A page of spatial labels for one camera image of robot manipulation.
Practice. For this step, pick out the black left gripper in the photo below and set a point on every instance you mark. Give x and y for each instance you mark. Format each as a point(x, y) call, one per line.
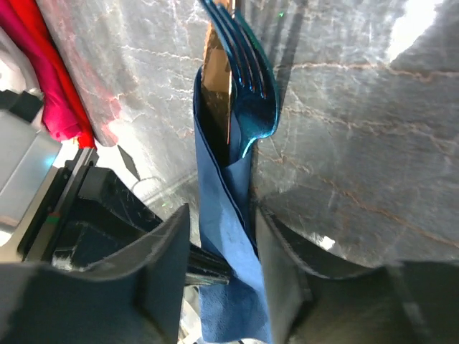
point(105, 216)

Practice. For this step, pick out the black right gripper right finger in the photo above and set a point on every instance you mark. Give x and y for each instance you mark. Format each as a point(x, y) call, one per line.
point(314, 296)

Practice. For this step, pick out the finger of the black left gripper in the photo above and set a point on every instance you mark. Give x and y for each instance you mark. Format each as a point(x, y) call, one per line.
point(200, 259)
point(206, 277)

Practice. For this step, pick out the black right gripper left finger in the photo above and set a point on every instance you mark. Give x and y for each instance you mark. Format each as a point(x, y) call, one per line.
point(132, 296)

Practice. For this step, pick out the blue paper napkin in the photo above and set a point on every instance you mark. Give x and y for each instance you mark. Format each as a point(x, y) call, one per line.
point(239, 309)

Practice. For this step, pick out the blue metallic fork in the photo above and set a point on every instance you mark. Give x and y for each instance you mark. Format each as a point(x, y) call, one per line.
point(256, 104)

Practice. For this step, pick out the red folded cloth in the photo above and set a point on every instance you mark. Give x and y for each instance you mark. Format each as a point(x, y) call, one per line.
point(32, 66)

